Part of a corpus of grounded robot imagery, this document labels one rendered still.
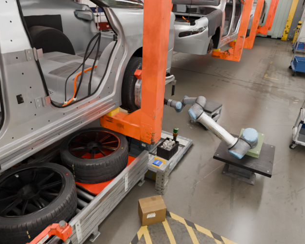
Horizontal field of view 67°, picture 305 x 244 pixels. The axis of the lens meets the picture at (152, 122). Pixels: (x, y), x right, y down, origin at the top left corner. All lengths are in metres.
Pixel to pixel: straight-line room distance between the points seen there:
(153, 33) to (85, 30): 2.65
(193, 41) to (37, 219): 4.24
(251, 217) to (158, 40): 1.85
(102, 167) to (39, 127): 0.64
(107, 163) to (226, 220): 1.24
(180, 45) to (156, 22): 3.18
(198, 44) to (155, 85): 3.19
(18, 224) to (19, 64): 1.01
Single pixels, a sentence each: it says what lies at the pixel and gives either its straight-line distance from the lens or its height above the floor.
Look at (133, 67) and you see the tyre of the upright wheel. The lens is 2.61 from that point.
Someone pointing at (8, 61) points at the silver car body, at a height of 1.43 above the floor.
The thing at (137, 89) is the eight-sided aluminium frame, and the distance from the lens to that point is 2.56.
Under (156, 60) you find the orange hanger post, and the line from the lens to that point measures 1.96.
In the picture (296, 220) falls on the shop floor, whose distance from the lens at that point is 2.78.
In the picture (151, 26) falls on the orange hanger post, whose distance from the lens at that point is 1.94.
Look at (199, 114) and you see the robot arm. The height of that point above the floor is 0.76.
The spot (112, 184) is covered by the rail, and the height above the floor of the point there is 0.39.
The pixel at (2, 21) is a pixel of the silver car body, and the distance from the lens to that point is 1.67.
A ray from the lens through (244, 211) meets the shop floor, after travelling 2.60.
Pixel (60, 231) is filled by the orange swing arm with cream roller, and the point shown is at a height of 0.51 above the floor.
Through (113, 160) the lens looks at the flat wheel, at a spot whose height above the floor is 0.49.
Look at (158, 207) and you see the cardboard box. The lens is 2.18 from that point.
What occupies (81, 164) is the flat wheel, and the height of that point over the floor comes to 0.50.
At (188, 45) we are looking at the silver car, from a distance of 5.07.
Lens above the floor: 1.83
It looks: 29 degrees down
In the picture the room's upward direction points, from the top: 3 degrees clockwise
